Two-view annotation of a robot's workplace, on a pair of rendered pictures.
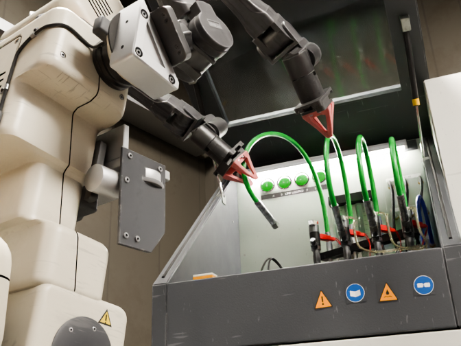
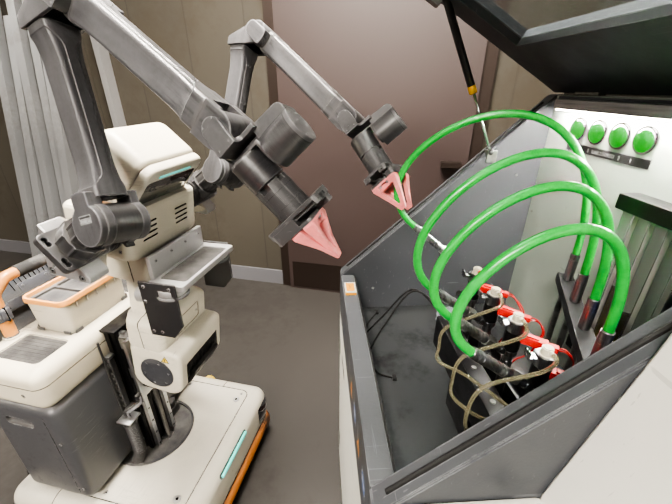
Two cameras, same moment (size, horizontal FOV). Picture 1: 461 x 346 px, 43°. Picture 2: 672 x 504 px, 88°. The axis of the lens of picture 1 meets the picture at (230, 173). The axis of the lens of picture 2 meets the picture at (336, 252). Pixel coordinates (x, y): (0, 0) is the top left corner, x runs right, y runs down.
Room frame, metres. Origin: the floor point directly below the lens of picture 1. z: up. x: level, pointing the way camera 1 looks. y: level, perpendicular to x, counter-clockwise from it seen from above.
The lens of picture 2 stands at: (0.98, -0.68, 1.47)
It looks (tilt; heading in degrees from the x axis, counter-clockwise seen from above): 26 degrees down; 67
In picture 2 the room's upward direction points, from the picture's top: straight up
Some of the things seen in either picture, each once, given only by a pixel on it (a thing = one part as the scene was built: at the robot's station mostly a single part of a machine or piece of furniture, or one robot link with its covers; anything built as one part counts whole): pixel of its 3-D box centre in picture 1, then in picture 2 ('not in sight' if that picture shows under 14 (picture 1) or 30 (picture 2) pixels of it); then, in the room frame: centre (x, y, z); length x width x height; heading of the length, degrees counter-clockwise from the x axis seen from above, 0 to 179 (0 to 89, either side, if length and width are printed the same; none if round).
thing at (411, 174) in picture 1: (409, 212); not in sight; (1.66, -0.53, 1.20); 0.13 x 0.03 x 0.31; 70
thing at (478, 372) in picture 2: not in sight; (482, 394); (1.45, -0.33, 0.91); 0.34 x 0.10 x 0.15; 70
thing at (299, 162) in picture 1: (322, 159); (658, 111); (1.74, -0.31, 1.43); 0.54 x 0.03 x 0.02; 70
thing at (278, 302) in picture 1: (299, 304); (358, 369); (1.27, -0.14, 0.87); 0.62 x 0.04 x 0.16; 70
